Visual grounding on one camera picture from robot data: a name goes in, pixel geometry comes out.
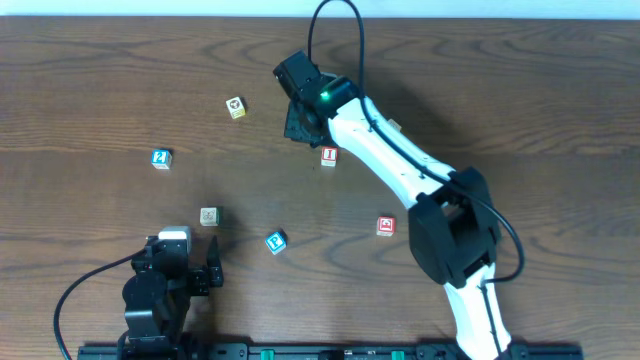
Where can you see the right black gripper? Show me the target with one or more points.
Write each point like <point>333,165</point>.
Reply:
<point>298,128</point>

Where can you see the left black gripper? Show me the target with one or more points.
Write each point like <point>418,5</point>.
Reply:
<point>201,279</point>

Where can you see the red letter I block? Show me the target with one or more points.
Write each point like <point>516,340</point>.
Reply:
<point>329,156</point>

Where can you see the blue number 2 block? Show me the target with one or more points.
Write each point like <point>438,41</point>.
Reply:
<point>161,159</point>

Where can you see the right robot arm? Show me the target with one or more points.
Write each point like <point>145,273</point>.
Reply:
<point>453,227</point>

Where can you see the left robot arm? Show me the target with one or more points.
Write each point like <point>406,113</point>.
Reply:
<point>158,297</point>

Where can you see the butterfly wooden block green side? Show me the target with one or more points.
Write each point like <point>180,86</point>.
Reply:
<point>209,217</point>

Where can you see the blue letter P block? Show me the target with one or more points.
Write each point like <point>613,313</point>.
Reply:
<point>276,242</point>

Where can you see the yellow symbol wooden block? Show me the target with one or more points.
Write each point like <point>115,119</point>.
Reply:
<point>236,107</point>

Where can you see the plain cream wooden block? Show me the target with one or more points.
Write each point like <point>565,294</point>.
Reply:
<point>394,124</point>

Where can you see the red picture wooden block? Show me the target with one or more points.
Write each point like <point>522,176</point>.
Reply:
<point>385,226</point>

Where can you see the black mounting rail base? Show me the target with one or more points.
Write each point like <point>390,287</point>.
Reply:
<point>429,351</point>

